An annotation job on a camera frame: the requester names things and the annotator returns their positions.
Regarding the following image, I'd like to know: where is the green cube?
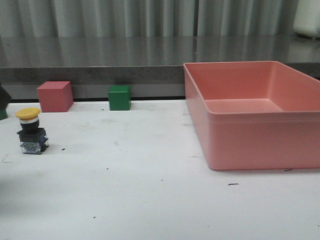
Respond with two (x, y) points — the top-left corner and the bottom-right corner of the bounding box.
(0, 107), (8, 120)
(108, 85), (131, 111)

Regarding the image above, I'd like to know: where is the right green cube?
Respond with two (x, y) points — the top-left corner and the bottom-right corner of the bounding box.
(108, 85), (131, 111)

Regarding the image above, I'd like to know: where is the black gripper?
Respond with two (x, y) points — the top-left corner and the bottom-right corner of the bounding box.
(0, 85), (12, 110)

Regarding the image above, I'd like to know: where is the yellow push button switch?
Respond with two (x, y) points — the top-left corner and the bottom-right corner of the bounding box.
(15, 107), (49, 155)

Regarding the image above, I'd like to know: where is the far pink cube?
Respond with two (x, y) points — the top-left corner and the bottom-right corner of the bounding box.
(36, 81), (74, 113)

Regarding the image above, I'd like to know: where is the pink plastic bin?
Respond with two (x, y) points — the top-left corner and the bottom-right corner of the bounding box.
(183, 61), (320, 171)

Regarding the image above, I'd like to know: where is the grey stone counter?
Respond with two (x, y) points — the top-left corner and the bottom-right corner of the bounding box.
(0, 35), (320, 102)

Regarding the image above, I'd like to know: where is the white pleated curtain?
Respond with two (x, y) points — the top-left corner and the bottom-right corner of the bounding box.
(0, 0), (298, 38)

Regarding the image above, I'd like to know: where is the left green cube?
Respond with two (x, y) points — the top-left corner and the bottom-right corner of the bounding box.
(0, 107), (8, 120)

